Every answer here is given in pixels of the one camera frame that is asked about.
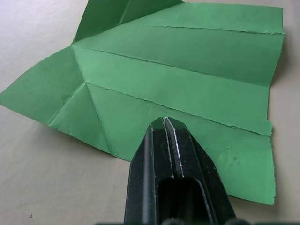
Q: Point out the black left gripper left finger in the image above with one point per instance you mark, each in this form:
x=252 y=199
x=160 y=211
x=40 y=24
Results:
x=145 y=178

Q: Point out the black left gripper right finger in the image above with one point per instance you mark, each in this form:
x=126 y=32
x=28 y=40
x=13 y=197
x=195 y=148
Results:
x=197 y=178

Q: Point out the green paper sheet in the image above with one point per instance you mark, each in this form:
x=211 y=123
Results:
x=164 y=70

